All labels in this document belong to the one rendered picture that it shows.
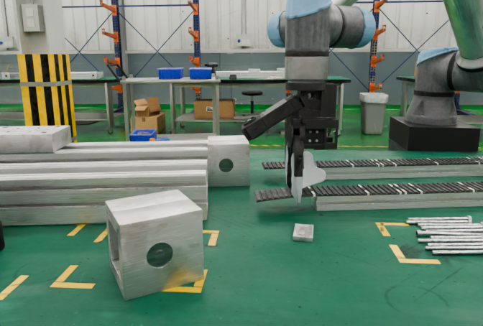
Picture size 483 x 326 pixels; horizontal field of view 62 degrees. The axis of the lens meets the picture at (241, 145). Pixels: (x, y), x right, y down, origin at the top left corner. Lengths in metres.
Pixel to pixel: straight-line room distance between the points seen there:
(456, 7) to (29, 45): 3.66
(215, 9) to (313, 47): 7.87
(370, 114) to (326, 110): 5.14
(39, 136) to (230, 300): 0.58
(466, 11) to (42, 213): 1.03
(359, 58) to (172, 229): 8.17
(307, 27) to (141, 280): 0.45
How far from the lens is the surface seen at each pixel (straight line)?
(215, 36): 8.50
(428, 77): 1.36
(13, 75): 6.72
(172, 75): 3.90
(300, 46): 0.69
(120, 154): 0.89
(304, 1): 0.69
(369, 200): 0.79
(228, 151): 0.87
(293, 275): 0.55
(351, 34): 0.76
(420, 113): 1.38
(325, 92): 0.72
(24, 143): 0.95
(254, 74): 5.75
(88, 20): 9.29
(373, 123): 5.89
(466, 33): 1.21
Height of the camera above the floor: 1.06
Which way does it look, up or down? 12 degrees down
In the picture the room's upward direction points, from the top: straight up
